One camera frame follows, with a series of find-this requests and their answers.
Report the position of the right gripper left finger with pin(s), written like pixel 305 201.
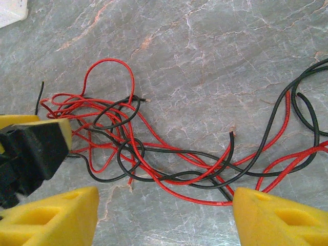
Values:
pixel 51 220

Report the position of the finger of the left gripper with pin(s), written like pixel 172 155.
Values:
pixel 18 120
pixel 38 146

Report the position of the white plastic basket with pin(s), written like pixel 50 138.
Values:
pixel 12 10

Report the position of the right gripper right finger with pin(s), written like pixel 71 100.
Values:
pixel 282 225

